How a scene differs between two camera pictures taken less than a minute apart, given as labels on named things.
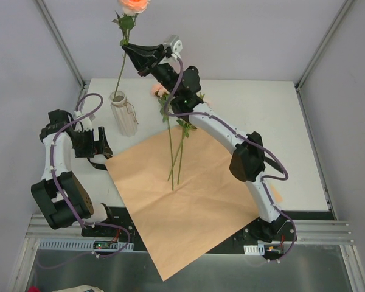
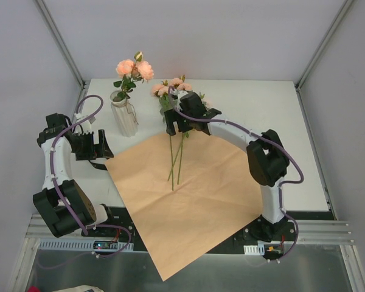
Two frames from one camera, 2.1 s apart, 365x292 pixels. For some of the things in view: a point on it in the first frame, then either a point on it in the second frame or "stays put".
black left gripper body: (95, 142) stays put
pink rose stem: (127, 21) to (131, 72)
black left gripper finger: (103, 147) stays put
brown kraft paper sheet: (178, 188) stays put
